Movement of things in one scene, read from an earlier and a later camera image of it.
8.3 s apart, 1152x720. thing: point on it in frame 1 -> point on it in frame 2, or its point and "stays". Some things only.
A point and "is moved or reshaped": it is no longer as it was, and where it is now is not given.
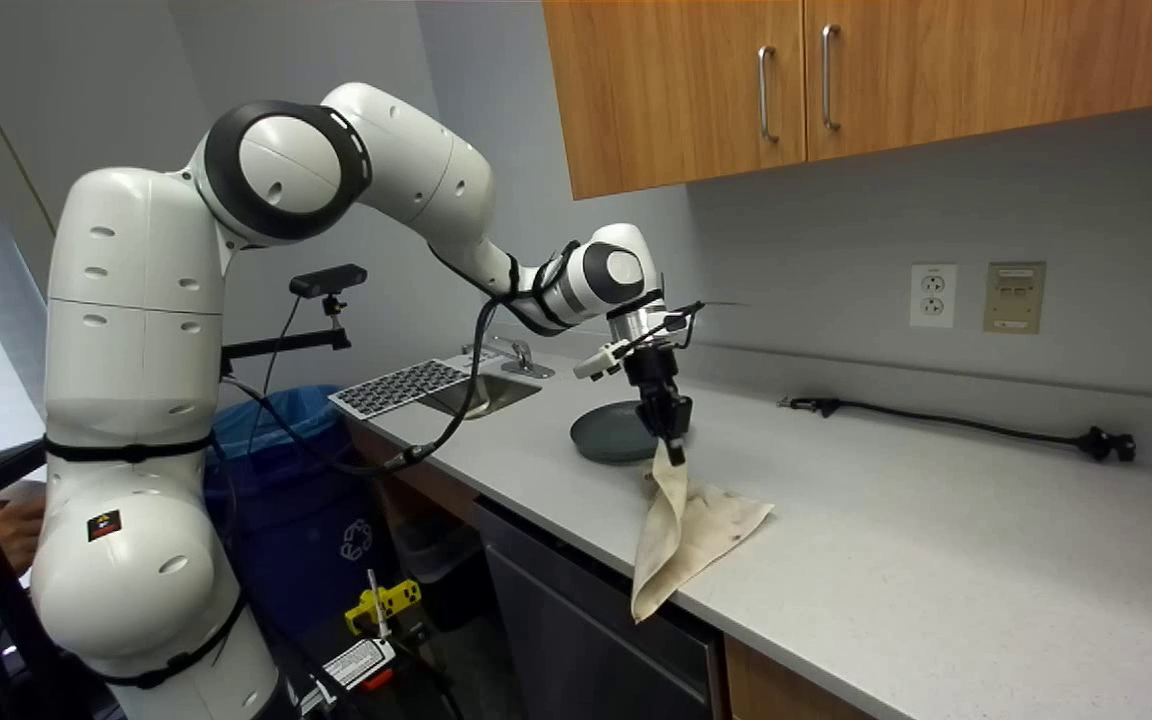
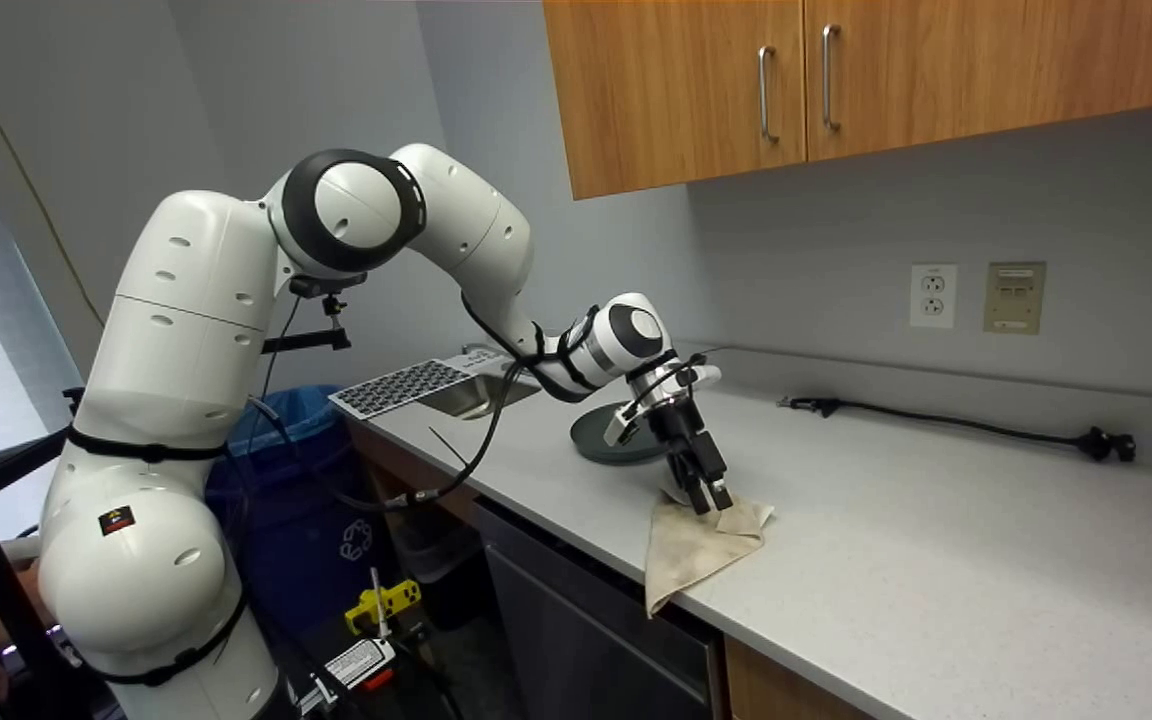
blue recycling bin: x=303 y=515 stays
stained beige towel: x=683 y=529 is moved or reshaped
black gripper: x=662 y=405 -> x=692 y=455
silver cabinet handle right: x=825 y=79 stays
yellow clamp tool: x=384 y=597 stays
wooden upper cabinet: x=653 y=95 stays
